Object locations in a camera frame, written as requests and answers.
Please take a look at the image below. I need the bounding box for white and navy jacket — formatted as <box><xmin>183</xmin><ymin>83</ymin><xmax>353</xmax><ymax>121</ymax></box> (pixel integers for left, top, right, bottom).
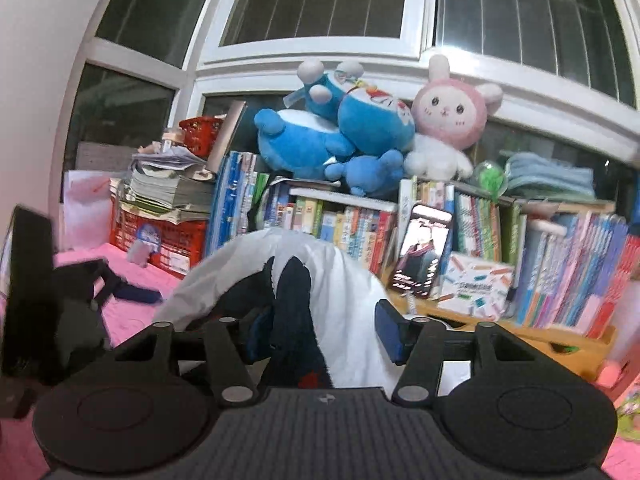
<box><xmin>154</xmin><ymin>228</ymin><xmax>404</xmax><ymax>393</ymax></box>

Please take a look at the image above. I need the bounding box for red plastic crate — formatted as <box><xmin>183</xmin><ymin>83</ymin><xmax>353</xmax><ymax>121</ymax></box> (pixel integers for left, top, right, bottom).
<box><xmin>110</xmin><ymin>200</ymin><xmax>207</xmax><ymax>278</ymax></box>

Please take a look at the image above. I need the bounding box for white patterned small box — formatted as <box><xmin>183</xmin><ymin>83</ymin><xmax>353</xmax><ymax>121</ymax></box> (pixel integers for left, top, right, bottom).
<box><xmin>437</xmin><ymin>252</ymin><xmax>514</xmax><ymax>321</ymax></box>

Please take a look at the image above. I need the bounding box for smartphone with lit screen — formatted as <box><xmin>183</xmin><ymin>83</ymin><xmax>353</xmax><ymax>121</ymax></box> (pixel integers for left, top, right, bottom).
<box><xmin>388</xmin><ymin>204</ymin><xmax>452</xmax><ymax>298</ymax></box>

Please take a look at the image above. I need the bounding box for white paper bag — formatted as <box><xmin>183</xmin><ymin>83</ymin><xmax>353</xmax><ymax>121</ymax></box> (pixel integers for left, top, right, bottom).
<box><xmin>62</xmin><ymin>170</ymin><xmax>112</xmax><ymax>249</ymax></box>

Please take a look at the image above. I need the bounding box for stack of papers and books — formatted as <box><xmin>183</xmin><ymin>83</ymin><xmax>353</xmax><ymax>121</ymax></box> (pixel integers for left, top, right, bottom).
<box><xmin>110</xmin><ymin>145</ymin><xmax>216</xmax><ymax>224</ymax></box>

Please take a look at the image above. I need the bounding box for pink bunny pattern blanket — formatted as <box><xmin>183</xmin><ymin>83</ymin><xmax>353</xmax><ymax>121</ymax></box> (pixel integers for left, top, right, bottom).
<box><xmin>0</xmin><ymin>242</ymin><xmax>184</xmax><ymax>480</ymax></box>

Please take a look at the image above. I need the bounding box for row of books left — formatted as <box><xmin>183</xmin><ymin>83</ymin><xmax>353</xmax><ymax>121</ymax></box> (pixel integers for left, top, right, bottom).
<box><xmin>203</xmin><ymin>151</ymin><xmax>398</xmax><ymax>274</ymax></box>

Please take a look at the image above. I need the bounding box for row of books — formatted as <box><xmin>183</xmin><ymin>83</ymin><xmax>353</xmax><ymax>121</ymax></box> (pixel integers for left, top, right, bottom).
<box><xmin>398</xmin><ymin>178</ymin><xmax>639</xmax><ymax>339</ymax></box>
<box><xmin>203</xmin><ymin>151</ymin><xmax>398</xmax><ymax>274</ymax></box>

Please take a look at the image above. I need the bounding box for wooden drawer organizer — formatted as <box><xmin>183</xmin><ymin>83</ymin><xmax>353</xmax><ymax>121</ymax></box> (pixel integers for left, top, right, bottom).
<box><xmin>386</xmin><ymin>287</ymin><xmax>617</xmax><ymax>382</ymax></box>

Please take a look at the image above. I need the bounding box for row of books right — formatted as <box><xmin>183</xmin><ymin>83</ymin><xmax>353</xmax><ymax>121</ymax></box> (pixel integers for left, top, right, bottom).
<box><xmin>398</xmin><ymin>178</ymin><xmax>639</xmax><ymax>339</ymax></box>

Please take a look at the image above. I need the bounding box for red basket upper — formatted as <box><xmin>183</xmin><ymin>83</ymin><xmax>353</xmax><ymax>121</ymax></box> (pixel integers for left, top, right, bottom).
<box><xmin>179</xmin><ymin>115</ymin><xmax>226</xmax><ymax>158</ymax></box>

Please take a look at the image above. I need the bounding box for green ball toy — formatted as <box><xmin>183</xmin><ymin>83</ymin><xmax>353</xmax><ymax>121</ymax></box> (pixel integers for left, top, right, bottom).
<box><xmin>473</xmin><ymin>160</ymin><xmax>508</xmax><ymax>200</ymax></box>

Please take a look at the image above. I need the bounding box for folded teal towel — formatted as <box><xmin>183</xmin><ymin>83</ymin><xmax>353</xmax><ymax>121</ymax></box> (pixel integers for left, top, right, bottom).
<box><xmin>506</xmin><ymin>152</ymin><xmax>596</xmax><ymax>200</ymax></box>

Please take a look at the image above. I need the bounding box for pink triangular toy house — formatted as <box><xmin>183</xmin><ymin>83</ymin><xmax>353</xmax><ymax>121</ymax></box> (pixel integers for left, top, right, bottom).
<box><xmin>596</xmin><ymin>344</ymin><xmax>640</xmax><ymax>443</ymax></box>

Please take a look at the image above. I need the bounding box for blue doraemon plush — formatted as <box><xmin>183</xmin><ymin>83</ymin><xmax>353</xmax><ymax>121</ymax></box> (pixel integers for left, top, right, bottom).
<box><xmin>283</xmin><ymin>58</ymin><xmax>416</xmax><ymax>156</ymax></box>

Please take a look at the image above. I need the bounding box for pink white bunny plush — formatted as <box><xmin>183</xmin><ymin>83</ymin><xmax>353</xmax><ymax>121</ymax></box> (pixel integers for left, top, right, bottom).
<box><xmin>404</xmin><ymin>54</ymin><xmax>503</xmax><ymax>181</ymax></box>

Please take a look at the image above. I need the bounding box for blue whale plush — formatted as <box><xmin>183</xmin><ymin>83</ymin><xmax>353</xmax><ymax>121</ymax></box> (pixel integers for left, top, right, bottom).
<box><xmin>254</xmin><ymin>108</ymin><xmax>404</xmax><ymax>197</ymax></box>

